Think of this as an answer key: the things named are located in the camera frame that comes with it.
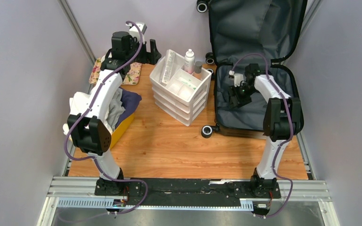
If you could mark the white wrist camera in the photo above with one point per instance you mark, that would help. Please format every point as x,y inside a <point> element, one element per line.
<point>238,78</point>
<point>138,30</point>

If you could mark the teal white tube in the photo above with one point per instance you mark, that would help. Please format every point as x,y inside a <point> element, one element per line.
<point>189,61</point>

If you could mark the grey garment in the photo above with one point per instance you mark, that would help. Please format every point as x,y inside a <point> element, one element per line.
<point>115,109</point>

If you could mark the white plastic drawer organizer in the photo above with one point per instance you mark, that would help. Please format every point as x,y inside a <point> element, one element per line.
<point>184,97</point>

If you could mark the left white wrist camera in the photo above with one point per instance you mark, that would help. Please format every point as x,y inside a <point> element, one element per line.
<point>138,30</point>

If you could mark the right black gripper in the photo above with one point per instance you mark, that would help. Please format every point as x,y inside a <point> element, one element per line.
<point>233,91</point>

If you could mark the navy blue garment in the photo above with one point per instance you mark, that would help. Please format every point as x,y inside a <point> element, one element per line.
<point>130,102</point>

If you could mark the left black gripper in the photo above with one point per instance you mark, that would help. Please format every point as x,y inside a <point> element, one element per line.
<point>151,58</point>

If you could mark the white box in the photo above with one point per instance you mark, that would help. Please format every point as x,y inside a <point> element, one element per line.
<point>167,70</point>

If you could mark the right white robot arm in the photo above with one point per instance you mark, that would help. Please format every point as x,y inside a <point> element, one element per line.
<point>282,120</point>

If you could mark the small brown box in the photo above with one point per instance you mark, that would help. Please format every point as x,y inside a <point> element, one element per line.
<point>198,70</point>

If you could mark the white towel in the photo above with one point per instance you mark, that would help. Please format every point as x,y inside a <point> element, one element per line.
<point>79,103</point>

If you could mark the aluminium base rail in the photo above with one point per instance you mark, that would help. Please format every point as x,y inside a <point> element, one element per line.
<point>78,192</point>

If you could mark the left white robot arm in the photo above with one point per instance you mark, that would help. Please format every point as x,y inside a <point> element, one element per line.
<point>87,129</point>

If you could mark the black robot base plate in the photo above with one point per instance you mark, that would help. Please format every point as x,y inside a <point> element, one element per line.
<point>189,193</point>

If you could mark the floral serving tray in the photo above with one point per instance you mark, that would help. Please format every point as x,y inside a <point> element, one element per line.
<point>131,78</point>

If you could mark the yellow plastic basket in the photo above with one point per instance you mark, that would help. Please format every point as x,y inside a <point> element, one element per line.
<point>120,130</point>

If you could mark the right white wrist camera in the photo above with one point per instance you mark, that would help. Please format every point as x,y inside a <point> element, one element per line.
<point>238,78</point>

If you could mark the white black space suitcase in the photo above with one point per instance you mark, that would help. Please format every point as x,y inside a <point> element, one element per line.
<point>247,35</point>

